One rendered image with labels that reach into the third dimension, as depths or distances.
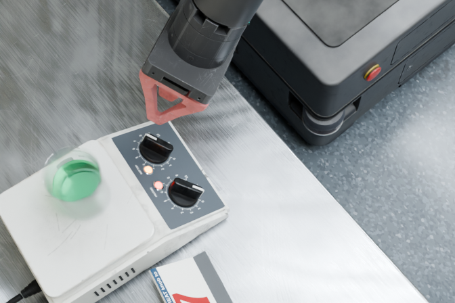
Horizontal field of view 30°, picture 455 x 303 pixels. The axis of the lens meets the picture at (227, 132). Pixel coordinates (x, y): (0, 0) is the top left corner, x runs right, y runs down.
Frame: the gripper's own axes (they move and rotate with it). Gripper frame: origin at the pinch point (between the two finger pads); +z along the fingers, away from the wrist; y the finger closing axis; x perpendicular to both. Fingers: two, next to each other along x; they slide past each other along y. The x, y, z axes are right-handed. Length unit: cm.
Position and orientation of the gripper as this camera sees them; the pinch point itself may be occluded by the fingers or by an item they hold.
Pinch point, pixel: (162, 104)
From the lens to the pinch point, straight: 82.8
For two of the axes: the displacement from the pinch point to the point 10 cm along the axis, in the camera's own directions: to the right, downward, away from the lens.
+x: 8.7, 4.7, 1.1
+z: -4.0, 5.7, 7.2
